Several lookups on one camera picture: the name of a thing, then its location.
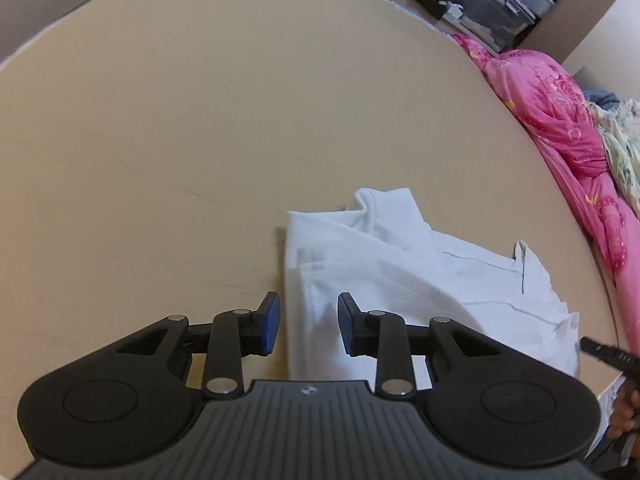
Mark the white small garment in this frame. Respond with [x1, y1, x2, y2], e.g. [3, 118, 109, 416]
[283, 187, 582, 394]

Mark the person's right hand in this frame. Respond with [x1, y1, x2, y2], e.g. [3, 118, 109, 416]
[611, 381, 640, 440]

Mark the brown cardboard box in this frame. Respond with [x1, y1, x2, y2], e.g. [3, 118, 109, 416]
[519, 0, 640, 107]

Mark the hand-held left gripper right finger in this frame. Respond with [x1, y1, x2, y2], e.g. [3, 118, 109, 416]
[337, 291, 505, 401]

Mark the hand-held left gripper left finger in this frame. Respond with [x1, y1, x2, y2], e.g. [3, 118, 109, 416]
[116, 291, 282, 401]

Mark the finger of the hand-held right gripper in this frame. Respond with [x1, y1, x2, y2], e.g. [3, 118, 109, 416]
[579, 335, 640, 377]

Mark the pale floral cloth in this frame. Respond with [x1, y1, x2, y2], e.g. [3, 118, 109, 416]
[586, 97, 640, 217]

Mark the blue grey cloth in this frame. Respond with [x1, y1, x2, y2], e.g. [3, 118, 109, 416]
[581, 88, 622, 111]

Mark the clear plastic storage bin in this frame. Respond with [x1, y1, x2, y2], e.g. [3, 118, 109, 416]
[451, 0, 540, 55]
[521, 0, 557, 20]

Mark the pink floral blanket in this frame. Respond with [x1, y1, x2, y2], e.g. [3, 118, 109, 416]
[451, 32, 640, 307]

